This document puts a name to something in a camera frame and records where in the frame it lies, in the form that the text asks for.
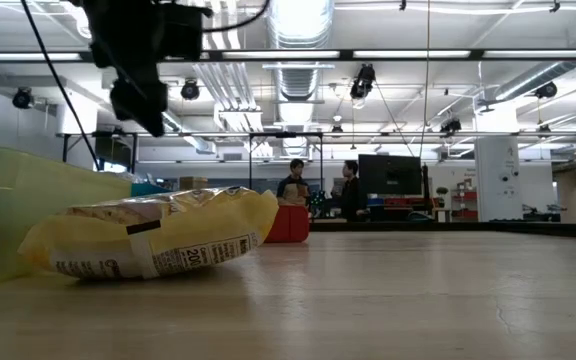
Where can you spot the overhead light bar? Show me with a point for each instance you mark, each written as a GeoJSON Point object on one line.
{"type": "Point", "coordinates": [345, 54]}

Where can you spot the black monitor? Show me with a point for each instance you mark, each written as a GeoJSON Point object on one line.
{"type": "Point", "coordinates": [390, 175]}

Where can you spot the blue plastic bin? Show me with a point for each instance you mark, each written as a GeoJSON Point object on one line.
{"type": "Point", "coordinates": [148, 189]}

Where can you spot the smoked paprika tin red lid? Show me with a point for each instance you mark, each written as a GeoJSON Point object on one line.
{"type": "Point", "coordinates": [290, 225]}

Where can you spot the silver ventilation duct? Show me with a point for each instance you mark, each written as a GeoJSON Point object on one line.
{"type": "Point", "coordinates": [298, 80]}

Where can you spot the white column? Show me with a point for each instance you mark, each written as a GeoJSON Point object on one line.
{"type": "Point", "coordinates": [497, 170]}

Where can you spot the black background robot arm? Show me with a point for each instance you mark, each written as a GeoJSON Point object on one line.
{"type": "Point", "coordinates": [318, 202]}

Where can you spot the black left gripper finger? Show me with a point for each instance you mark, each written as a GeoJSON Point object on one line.
{"type": "Point", "coordinates": [140, 105]}

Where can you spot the person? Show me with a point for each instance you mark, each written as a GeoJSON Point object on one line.
{"type": "Point", "coordinates": [293, 187]}
{"type": "Point", "coordinates": [352, 195]}

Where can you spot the cardboard box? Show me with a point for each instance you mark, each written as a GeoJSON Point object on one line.
{"type": "Point", "coordinates": [193, 183]}

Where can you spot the black ceiling-mounted camera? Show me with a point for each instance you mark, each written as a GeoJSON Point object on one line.
{"type": "Point", "coordinates": [546, 90]}
{"type": "Point", "coordinates": [22, 99]}
{"type": "Point", "coordinates": [365, 75]}
{"type": "Point", "coordinates": [190, 91]}
{"type": "Point", "coordinates": [452, 125]}

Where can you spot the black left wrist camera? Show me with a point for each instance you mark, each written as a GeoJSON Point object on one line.
{"type": "Point", "coordinates": [182, 32]}

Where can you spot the black gantry frame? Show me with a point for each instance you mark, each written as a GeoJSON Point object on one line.
{"type": "Point", "coordinates": [288, 134]}

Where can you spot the red shelf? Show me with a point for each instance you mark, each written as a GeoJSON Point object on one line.
{"type": "Point", "coordinates": [463, 197]}

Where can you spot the light translucent plastic bin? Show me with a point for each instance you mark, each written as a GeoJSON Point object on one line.
{"type": "Point", "coordinates": [18, 200]}

